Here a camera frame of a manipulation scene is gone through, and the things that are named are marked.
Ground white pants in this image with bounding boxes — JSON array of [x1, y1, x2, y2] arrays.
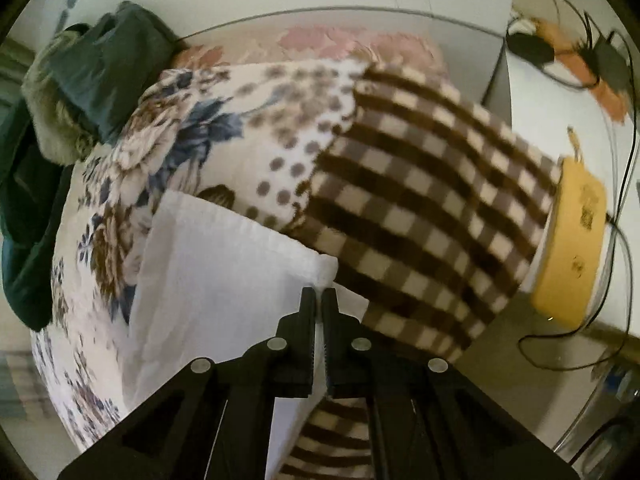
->
[[120, 187, 371, 480]]

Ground floral fleece bed blanket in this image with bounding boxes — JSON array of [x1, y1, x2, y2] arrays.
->
[[34, 60, 562, 479]]

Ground yellow rounded box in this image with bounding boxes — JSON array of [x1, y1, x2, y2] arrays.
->
[[530, 157, 606, 330]]

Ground dark green plush blanket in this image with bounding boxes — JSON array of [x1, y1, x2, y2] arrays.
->
[[1, 100, 73, 332]]

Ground beige fuzzy cloth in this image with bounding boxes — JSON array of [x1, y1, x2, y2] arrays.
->
[[21, 30, 99, 166]]

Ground dark teal garment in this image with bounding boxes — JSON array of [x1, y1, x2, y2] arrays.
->
[[48, 1, 178, 144]]

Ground pink floral pillow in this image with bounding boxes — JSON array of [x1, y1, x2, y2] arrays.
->
[[169, 26, 449, 78]]

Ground black power adapter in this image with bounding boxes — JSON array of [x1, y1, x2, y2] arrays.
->
[[506, 32, 555, 67]]

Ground black cable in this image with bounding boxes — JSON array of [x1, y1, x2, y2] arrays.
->
[[506, 0, 640, 373]]

